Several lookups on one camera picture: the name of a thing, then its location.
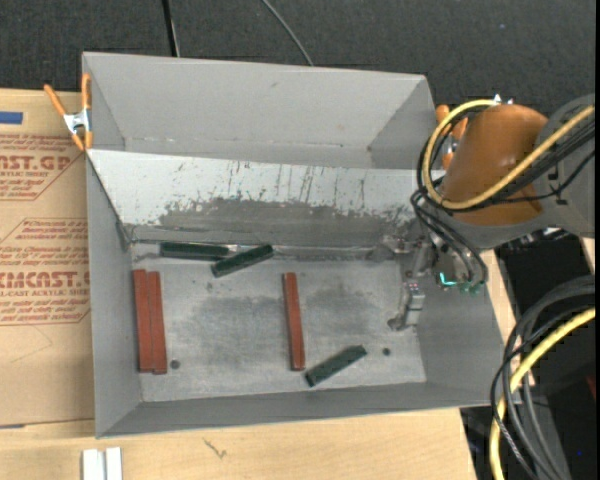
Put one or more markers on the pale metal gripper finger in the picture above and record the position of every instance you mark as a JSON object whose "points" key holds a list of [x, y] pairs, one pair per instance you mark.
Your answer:
{"points": [[397, 244], [413, 298]]}

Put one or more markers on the dark green flat block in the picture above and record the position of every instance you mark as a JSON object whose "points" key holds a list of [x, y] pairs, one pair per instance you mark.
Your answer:
{"points": [[192, 250], [242, 260], [336, 365]]}

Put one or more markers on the red-brown flat block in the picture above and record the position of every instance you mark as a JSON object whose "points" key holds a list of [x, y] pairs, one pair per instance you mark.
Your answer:
{"points": [[141, 318], [293, 320], [157, 323]]}

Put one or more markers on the grey metal bin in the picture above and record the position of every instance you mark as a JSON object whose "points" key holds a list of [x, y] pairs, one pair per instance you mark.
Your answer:
{"points": [[250, 318]]}

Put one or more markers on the brown cardboard board, red print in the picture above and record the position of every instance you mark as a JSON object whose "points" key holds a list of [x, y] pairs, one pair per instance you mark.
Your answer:
{"points": [[35, 248]]}

